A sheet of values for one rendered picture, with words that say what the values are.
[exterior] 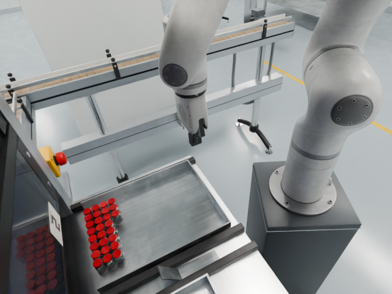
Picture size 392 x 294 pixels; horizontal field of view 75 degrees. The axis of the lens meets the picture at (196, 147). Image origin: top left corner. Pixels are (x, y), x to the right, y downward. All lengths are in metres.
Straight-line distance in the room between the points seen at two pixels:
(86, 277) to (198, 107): 0.48
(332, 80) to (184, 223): 0.49
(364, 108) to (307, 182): 0.28
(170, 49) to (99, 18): 1.55
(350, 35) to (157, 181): 0.62
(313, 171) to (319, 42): 0.30
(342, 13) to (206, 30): 0.23
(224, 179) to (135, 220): 1.29
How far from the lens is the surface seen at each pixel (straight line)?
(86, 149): 1.68
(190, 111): 0.60
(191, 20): 0.46
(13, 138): 0.63
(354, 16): 0.55
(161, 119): 1.69
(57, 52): 2.03
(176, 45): 0.46
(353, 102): 0.51
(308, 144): 0.65
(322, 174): 0.72
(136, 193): 0.82
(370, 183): 2.21
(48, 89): 1.45
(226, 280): 0.66
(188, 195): 0.78
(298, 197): 0.79
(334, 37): 0.61
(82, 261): 0.76
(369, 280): 1.78
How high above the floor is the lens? 1.50
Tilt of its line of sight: 42 degrees down
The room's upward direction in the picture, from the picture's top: 6 degrees counter-clockwise
